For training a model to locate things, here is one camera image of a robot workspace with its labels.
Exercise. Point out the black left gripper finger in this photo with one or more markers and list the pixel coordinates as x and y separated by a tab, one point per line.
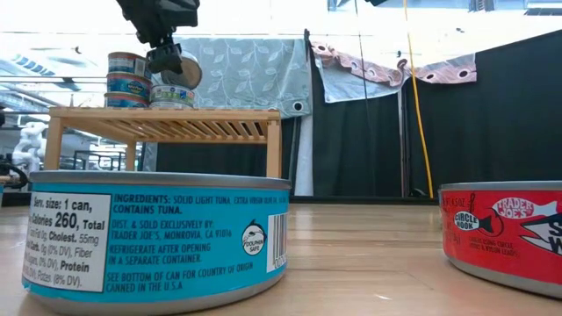
164	59

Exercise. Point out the teal label tuna can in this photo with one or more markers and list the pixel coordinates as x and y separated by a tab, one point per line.
153	237

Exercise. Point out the red label tuna can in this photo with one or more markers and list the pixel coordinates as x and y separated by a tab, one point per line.
505	246

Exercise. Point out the wooden slatted shelf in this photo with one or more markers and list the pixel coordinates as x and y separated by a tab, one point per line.
162	115

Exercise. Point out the grey-green leaf pattern curtain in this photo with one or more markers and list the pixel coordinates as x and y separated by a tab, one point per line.
246	70

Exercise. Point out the black metal rack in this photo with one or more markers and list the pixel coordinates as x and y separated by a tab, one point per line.
101	152

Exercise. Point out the white machine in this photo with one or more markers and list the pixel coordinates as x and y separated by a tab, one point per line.
30	145

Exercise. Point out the white fabric panel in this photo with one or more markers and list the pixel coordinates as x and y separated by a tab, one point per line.
304	167

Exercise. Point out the light blue cloth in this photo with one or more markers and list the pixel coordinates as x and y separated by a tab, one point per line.
347	90

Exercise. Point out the pink eyelet curtain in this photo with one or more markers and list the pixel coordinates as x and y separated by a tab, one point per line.
351	66

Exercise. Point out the grey metal pole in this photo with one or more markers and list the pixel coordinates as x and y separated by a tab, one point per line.
401	145

